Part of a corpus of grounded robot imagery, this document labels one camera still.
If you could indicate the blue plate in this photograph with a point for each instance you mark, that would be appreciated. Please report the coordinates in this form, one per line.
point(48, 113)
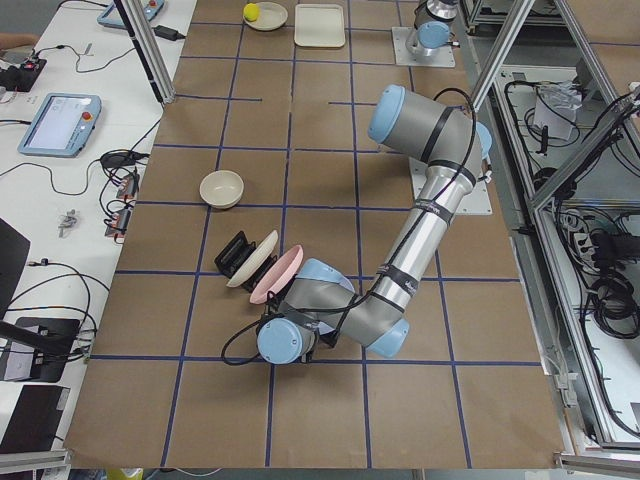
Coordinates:
point(324, 328)

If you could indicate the pink plate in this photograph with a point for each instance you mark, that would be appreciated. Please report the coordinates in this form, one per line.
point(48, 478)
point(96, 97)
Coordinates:
point(276, 278)

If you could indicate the cream plate in rack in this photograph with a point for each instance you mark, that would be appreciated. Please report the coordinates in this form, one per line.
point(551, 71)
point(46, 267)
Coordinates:
point(254, 261)

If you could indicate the white shallow plate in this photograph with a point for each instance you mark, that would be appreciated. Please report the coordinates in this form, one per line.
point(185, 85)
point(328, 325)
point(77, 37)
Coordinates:
point(272, 16)

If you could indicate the black dish rack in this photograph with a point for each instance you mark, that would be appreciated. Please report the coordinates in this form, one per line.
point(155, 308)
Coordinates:
point(234, 254)

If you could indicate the cream bowl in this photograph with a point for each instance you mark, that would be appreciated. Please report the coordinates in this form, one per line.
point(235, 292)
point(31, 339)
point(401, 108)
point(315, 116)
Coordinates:
point(222, 189)

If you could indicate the white rectangular tray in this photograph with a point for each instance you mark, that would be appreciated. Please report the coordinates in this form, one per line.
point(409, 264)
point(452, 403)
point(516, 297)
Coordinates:
point(319, 25)

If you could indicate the yellow lemon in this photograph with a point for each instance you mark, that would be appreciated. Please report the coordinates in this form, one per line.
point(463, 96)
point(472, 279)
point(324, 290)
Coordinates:
point(251, 12)

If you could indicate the black power adapter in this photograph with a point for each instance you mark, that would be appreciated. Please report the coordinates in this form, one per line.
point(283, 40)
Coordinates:
point(168, 33)

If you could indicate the near blue teach pendant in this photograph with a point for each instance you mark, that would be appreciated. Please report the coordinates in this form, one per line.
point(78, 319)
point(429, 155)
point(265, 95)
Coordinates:
point(61, 126)

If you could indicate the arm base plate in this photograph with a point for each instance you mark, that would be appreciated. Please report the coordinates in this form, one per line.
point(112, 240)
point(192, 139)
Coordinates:
point(476, 203)
point(407, 54)

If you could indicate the aluminium frame post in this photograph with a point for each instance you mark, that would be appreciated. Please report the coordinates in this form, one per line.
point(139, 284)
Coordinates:
point(143, 40)

